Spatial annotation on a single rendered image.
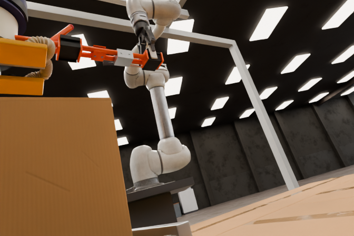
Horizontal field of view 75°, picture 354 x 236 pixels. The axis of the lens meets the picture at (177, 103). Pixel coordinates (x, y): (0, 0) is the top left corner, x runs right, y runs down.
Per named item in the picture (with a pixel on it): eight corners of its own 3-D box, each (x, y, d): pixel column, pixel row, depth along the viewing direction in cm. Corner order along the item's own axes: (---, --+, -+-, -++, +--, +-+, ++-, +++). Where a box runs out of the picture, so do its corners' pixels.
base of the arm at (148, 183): (125, 197, 145) (124, 187, 147) (159, 188, 153) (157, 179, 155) (127, 194, 130) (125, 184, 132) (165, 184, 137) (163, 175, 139)
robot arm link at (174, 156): (158, 175, 156) (188, 168, 163) (163, 174, 141) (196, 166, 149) (138, 72, 177) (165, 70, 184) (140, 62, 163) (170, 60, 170)
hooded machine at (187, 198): (197, 210, 1280) (189, 180, 1343) (199, 210, 1216) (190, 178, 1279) (183, 214, 1265) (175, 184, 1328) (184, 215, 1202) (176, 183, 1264)
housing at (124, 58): (118, 56, 95) (117, 47, 97) (113, 66, 100) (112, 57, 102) (134, 58, 99) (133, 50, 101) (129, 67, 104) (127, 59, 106)
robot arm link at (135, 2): (129, 9, 112) (155, 9, 116) (124, -13, 118) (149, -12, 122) (128, 26, 121) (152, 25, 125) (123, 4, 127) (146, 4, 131)
